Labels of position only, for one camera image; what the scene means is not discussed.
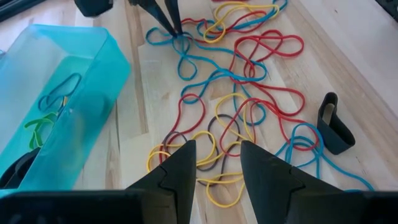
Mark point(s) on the wide black rubber band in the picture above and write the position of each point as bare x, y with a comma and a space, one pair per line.
15, 171
337, 137

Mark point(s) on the green rubber band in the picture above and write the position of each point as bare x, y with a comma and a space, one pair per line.
40, 121

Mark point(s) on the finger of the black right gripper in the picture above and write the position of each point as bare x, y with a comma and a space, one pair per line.
93, 7
175, 15

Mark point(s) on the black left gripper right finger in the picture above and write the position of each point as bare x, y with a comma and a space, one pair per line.
273, 193

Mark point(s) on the black aluminium table frame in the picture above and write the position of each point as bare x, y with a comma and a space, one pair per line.
15, 7

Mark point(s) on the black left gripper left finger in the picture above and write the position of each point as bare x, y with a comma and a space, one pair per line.
174, 199

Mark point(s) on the purple rubber band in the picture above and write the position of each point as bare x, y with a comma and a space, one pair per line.
224, 115

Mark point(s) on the teal translucent plastic bin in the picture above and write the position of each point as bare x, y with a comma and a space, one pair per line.
93, 109

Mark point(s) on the red rubber band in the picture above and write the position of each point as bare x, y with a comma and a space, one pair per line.
248, 14
289, 56
303, 102
280, 115
203, 112

